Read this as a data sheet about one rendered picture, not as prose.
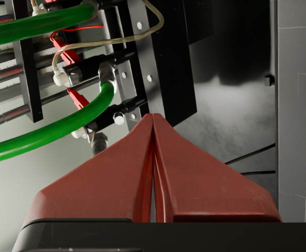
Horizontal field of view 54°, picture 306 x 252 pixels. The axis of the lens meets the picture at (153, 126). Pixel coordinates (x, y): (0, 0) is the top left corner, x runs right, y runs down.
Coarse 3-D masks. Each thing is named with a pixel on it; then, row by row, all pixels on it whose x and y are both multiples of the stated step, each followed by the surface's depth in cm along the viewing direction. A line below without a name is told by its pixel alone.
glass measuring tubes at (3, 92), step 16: (64, 32) 65; (0, 48) 59; (48, 48) 64; (0, 64) 60; (48, 64) 64; (64, 64) 69; (16, 80) 62; (48, 80) 65; (0, 96) 59; (16, 96) 63
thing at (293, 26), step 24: (288, 0) 31; (288, 24) 32; (288, 48) 33; (288, 72) 34; (288, 96) 36; (288, 120) 37; (288, 144) 38; (288, 168) 40; (288, 192) 42; (288, 216) 43
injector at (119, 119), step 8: (136, 96) 50; (144, 96) 51; (112, 104) 48; (120, 104) 48; (128, 104) 49; (136, 104) 50; (104, 112) 46; (112, 112) 46; (120, 112) 46; (128, 112) 49; (96, 120) 44; (104, 120) 45; (112, 120) 46; (120, 120) 45; (96, 128) 44
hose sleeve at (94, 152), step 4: (96, 140) 38; (100, 140) 38; (104, 140) 39; (92, 144) 39; (96, 144) 37; (100, 144) 37; (104, 144) 38; (92, 148) 38; (96, 148) 36; (100, 148) 36; (104, 148) 37; (92, 152) 36; (96, 152) 35; (92, 156) 35
